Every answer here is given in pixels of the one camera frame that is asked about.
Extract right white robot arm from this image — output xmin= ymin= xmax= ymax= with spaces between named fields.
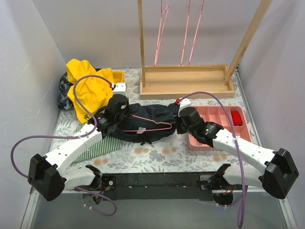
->
xmin=176 ymin=106 xmax=299 ymax=199

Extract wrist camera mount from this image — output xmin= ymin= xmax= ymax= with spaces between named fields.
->
xmin=111 ymin=83 xmax=128 ymax=98
xmin=175 ymin=98 xmax=191 ymax=116

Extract yellow plastic bin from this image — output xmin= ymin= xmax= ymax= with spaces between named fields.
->
xmin=112 ymin=71 xmax=124 ymax=84

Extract red folded cloth right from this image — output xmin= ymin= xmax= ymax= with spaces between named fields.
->
xmin=231 ymin=111 xmax=243 ymax=126

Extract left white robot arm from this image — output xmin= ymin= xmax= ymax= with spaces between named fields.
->
xmin=28 ymin=93 xmax=129 ymax=201

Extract wooden hanger rack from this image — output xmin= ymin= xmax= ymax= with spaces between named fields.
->
xmin=137 ymin=0 xmax=272 ymax=100

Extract green white striped cloth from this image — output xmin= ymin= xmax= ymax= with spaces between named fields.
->
xmin=73 ymin=135 xmax=122 ymax=163

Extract pink divided tray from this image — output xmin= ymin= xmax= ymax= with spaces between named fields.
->
xmin=188 ymin=105 xmax=252 ymax=151

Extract dark patterned garment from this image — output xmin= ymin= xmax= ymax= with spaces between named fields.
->
xmin=57 ymin=72 xmax=73 ymax=110

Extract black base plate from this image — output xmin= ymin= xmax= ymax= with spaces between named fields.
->
xmin=95 ymin=171 xmax=245 ymax=201

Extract yellow shirt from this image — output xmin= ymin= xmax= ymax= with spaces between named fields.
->
xmin=66 ymin=59 xmax=114 ymax=124

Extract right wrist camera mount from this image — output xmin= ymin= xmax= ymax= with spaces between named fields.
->
xmin=175 ymin=98 xmax=191 ymax=116

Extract aluminium frame rail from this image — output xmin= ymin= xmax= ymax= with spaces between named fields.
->
xmin=21 ymin=188 xmax=297 ymax=229

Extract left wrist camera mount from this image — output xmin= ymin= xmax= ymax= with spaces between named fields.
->
xmin=111 ymin=83 xmax=128 ymax=98

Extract dark navy shorts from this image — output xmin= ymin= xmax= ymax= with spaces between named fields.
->
xmin=111 ymin=103 xmax=179 ymax=144

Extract pink hanger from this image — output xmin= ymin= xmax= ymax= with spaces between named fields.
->
xmin=123 ymin=115 xmax=173 ymax=133
xmin=154 ymin=1 xmax=169 ymax=67
xmin=187 ymin=0 xmax=205 ymax=65
xmin=180 ymin=0 xmax=191 ymax=66

